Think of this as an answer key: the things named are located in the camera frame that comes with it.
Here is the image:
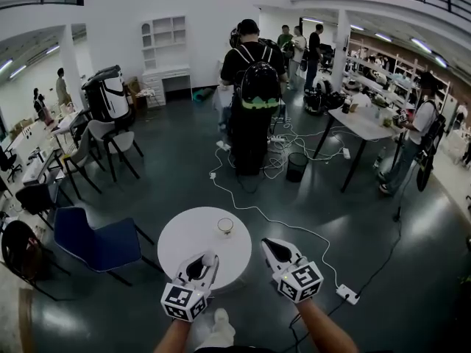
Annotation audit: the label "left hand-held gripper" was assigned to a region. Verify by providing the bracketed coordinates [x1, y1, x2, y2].
[160, 252, 220, 324]

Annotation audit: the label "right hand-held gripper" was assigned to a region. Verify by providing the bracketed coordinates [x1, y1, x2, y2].
[261, 237, 325, 304]

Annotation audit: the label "clear glass cup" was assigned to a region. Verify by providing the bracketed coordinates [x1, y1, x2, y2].
[216, 217, 236, 239]

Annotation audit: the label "person's left forearm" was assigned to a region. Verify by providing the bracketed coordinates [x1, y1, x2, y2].
[153, 318, 193, 353]

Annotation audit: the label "person's right forearm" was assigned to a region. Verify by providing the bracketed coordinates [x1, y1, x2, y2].
[295, 298, 361, 353]

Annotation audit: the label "white round table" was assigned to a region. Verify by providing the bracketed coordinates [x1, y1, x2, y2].
[157, 206, 253, 293]

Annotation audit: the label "person's leg with white shoe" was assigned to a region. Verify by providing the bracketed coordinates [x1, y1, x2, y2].
[200, 307, 237, 349]

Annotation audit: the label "black mesh wastebasket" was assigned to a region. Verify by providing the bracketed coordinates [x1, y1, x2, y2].
[286, 151, 310, 184]

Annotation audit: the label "blue upholstered chair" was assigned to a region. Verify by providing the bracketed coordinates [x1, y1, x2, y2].
[53, 207, 163, 287]

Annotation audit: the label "white rectangular table black legs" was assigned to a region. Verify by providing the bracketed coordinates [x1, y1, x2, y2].
[312, 103, 406, 193]

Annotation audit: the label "grey chair with black legs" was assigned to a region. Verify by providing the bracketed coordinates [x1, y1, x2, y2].
[87, 118, 145, 182]
[60, 124, 107, 200]

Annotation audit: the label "black backpack with green trim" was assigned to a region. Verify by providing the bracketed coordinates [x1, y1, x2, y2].
[233, 45, 283, 116]

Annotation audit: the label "black fabric chair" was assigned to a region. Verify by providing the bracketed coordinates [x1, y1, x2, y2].
[15, 176, 75, 231]

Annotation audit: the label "black round-back chair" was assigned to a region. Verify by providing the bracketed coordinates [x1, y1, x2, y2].
[1, 219, 71, 302]

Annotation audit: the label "black and white machine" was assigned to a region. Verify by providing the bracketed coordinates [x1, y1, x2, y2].
[80, 64, 132, 125]

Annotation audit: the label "white shelf cabinet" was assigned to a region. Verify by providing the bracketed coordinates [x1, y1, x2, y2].
[140, 15, 194, 109]

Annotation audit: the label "black office chair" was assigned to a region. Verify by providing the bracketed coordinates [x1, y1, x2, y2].
[0, 146, 24, 182]

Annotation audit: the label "white power cable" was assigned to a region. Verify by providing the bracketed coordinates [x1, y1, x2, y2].
[208, 146, 343, 288]

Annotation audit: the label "black cable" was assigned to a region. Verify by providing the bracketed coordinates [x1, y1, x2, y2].
[288, 182, 417, 345]

